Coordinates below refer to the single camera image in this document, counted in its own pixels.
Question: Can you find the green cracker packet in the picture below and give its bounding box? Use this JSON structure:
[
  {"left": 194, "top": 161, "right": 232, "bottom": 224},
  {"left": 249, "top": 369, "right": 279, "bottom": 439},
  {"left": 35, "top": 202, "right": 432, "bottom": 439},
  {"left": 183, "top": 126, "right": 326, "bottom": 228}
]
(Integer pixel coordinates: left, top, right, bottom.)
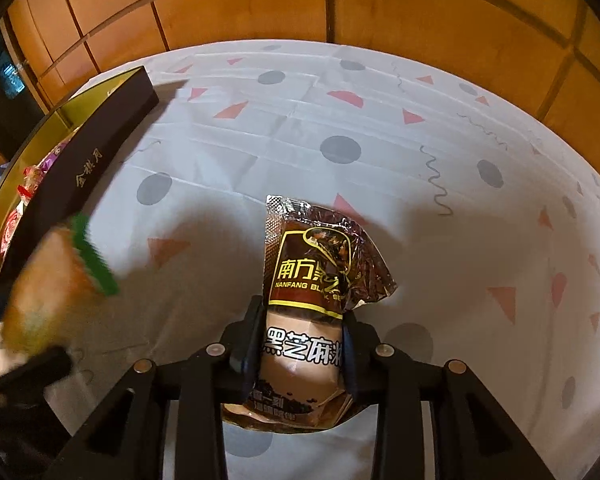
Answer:
[{"left": 1, "top": 214, "right": 119, "bottom": 358}]

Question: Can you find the brown black sesame paste packet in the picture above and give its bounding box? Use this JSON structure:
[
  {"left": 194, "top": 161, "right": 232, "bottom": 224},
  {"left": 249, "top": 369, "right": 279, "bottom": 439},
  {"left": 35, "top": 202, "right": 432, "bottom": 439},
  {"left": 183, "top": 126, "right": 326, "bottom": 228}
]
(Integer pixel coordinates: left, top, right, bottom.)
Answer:
[{"left": 223, "top": 195, "right": 396, "bottom": 434}]

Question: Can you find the red white round-logo snack packet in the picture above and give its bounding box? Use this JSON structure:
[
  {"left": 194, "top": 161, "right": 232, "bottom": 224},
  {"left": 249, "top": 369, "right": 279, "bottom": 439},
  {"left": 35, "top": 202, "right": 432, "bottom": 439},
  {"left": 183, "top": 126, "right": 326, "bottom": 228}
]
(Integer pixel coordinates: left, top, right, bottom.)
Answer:
[{"left": 0, "top": 185, "right": 36, "bottom": 257}]

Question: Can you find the white patterned tablecloth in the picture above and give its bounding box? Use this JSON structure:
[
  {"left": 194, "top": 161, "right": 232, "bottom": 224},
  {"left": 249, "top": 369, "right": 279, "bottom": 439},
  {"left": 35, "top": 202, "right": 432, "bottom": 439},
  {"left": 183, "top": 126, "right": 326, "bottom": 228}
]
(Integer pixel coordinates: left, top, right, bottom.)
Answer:
[{"left": 48, "top": 41, "right": 600, "bottom": 479}]

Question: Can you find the purple candy packet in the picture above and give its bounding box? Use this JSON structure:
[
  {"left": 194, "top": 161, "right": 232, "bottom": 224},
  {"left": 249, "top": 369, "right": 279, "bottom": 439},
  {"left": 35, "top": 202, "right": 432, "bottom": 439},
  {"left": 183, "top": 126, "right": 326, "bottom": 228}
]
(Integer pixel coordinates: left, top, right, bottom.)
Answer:
[{"left": 38, "top": 140, "right": 69, "bottom": 174}]

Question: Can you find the gold interior black tin box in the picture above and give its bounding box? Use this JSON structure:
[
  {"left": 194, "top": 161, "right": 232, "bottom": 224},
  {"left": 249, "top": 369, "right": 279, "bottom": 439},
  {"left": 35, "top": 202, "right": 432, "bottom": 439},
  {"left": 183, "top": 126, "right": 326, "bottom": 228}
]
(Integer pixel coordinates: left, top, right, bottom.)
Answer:
[{"left": 0, "top": 65, "right": 158, "bottom": 282}]

